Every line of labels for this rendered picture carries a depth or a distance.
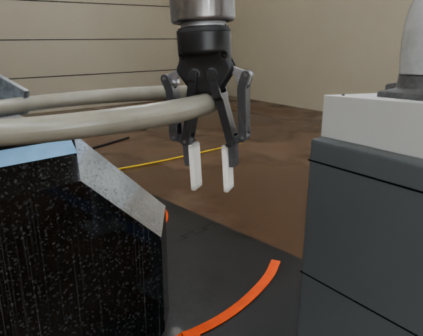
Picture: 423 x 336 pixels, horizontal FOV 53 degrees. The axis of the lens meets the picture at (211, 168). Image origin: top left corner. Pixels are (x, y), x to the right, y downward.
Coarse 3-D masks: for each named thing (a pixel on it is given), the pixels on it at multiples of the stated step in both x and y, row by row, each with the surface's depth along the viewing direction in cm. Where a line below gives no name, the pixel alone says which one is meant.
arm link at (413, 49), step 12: (420, 0) 98; (408, 12) 102; (420, 12) 97; (408, 24) 101; (420, 24) 97; (408, 36) 100; (420, 36) 97; (408, 48) 101; (420, 48) 98; (408, 60) 101; (420, 60) 98; (408, 72) 101; (420, 72) 99
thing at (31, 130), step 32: (32, 96) 86; (64, 96) 88; (96, 96) 90; (128, 96) 89; (160, 96) 86; (192, 96) 57; (0, 128) 45; (32, 128) 45; (64, 128) 46; (96, 128) 47; (128, 128) 49
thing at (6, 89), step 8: (0, 80) 88; (8, 80) 87; (0, 88) 89; (8, 88) 87; (16, 88) 85; (24, 88) 85; (0, 96) 89; (8, 96) 88; (16, 96) 86; (24, 96) 85; (24, 112) 86
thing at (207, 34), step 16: (192, 32) 56; (208, 32) 56; (224, 32) 57; (192, 48) 56; (208, 48) 56; (224, 48) 57; (192, 64) 60; (208, 64) 59; (224, 64) 58; (224, 80) 59
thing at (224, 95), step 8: (208, 72) 58; (208, 80) 59; (216, 80) 58; (216, 88) 59; (224, 88) 61; (216, 96) 59; (224, 96) 60; (216, 104) 60; (224, 104) 59; (224, 112) 60; (224, 120) 60; (232, 120) 61; (224, 128) 60; (232, 128) 61; (232, 136) 60; (232, 144) 60
